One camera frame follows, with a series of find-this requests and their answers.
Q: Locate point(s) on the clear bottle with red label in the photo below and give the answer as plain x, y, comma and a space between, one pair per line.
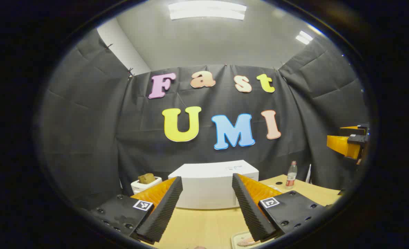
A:
291, 178

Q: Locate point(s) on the white tray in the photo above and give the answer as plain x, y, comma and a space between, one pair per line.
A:
236, 236

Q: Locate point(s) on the white microwave oven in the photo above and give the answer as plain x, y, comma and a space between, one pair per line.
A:
208, 186

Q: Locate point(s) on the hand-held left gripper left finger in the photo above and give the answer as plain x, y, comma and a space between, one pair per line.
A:
163, 211

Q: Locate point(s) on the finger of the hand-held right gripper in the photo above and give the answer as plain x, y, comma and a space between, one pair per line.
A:
343, 147
353, 131

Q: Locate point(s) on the brown bread slice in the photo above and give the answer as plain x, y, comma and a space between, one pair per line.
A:
146, 178

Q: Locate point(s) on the long ceiling light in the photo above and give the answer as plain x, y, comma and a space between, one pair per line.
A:
208, 10

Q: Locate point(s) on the white toaster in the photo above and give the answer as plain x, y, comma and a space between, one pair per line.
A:
138, 188

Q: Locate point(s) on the white slim object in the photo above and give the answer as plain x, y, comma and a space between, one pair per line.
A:
309, 173

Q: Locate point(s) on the sesame-coated bread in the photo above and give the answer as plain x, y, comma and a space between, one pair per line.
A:
247, 242

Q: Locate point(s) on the black backdrop cloth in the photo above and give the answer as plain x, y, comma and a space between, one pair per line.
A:
87, 138

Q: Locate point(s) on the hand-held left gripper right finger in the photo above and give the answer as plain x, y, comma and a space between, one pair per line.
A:
251, 211

